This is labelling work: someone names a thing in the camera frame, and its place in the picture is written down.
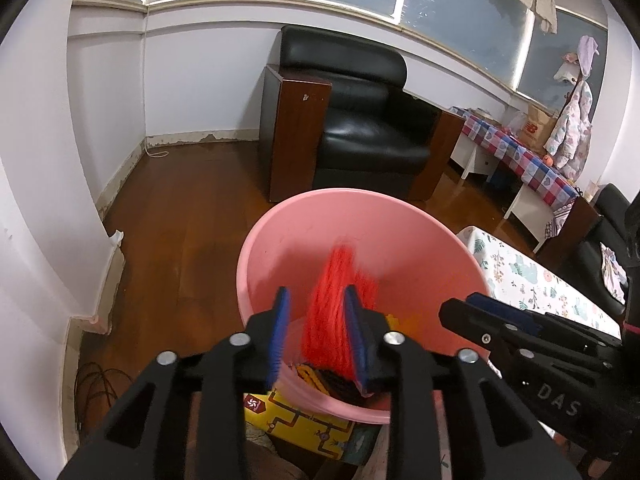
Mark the blue finger of the right gripper outside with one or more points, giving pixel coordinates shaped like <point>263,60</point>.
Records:
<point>547,326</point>

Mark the red foam net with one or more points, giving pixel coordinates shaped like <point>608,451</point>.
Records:
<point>325,344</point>

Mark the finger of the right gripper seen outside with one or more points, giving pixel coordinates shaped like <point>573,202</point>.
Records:
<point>490,332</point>

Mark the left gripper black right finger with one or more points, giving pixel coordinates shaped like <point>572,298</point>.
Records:
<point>359,337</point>

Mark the floral bear tablecloth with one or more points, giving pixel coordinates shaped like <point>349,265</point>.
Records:
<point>517,280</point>

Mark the black leather armchair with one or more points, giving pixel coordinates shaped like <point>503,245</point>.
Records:
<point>335,114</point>
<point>575,254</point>

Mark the black leather armchair left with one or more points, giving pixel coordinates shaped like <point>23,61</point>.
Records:
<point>335,114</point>

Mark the checkered tablecloth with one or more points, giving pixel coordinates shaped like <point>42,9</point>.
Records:
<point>550,186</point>

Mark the cloth on armchair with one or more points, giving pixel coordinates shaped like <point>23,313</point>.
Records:
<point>613,275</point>

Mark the black leather armchair right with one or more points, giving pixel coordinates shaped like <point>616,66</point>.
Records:
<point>575,254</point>

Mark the floral children's jacket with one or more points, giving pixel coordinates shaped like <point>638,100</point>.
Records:
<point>569,143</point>

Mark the yellow printed box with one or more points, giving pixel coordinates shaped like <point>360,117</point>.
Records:
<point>322,434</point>

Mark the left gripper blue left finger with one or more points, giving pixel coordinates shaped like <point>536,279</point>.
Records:
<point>278,328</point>

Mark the pink plastic bucket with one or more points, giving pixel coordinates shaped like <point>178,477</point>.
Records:
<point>406,262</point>

